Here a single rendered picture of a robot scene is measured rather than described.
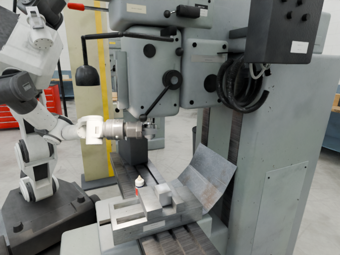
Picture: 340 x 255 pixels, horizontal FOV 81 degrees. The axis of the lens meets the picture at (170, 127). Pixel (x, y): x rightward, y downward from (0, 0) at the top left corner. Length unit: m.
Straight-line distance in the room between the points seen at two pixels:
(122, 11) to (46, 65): 0.44
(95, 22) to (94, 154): 1.54
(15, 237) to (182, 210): 0.97
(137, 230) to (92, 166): 2.06
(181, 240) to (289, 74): 0.75
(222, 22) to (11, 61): 0.80
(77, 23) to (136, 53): 1.86
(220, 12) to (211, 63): 0.18
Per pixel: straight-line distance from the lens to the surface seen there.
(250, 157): 0.92
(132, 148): 1.22
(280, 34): 0.65
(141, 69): 0.71
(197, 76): 0.77
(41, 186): 1.56
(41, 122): 1.01
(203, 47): 0.78
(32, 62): 0.97
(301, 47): 0.72
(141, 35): 0.59
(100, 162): 2.79
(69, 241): 1.18
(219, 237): 1.18
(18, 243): 1.48
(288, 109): 0.98
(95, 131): 0.86
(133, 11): 0.69
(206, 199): 1.04
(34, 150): 1.37
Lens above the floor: 1.51
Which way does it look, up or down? 18 degrees down
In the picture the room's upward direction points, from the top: 1 degrees clockwise
